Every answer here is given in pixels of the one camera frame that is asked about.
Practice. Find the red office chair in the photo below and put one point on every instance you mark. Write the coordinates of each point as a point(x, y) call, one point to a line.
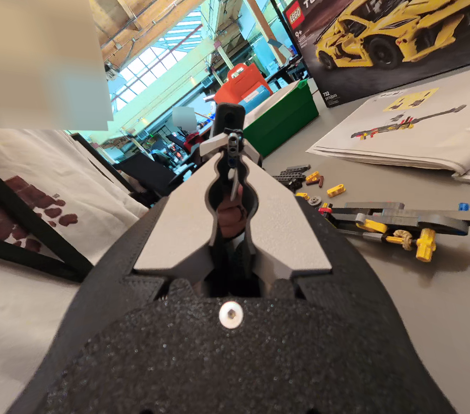
point(192, 142)

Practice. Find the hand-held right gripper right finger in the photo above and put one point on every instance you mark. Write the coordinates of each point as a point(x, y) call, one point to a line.
point(293, 238)

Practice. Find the person's left hand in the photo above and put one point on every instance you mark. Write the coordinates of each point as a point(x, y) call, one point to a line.
point(231, 216)

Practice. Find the pile of lego beams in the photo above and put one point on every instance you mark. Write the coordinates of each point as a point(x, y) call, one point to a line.
point(293, 175)

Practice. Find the black office chair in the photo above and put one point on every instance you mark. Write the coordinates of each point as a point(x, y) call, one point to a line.
point(154, 172)

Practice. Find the blue roll white label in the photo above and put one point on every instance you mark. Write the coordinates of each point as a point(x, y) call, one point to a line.
point(257, 98)

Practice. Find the orange felt bag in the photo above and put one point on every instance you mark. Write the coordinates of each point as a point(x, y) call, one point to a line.
point(242, 84)

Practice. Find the lego instruction booklet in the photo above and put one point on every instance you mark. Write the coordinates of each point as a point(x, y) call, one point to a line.
point(404, 135)

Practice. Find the green plastic bin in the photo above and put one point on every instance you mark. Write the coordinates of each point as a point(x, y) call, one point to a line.
point(282, 120)

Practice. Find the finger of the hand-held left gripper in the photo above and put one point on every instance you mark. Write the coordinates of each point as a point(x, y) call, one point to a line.
point(252, 150)
point(211, 146)

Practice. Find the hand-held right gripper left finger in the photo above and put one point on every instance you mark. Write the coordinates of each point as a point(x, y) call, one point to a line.
point(172, 238)

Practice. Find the white ceiling security camera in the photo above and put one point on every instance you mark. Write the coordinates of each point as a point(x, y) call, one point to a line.
point(111, 71)

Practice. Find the long grey Technic assembly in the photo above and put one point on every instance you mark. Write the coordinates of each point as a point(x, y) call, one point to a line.
point(404, 219)

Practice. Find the black lego connector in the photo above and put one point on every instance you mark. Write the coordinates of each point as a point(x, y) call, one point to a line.
point(233, 148)

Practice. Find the black table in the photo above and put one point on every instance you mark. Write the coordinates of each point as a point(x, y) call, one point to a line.
point(290, 71)

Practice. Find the yellow car lego box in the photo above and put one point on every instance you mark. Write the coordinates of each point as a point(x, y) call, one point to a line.
point(367, 54)

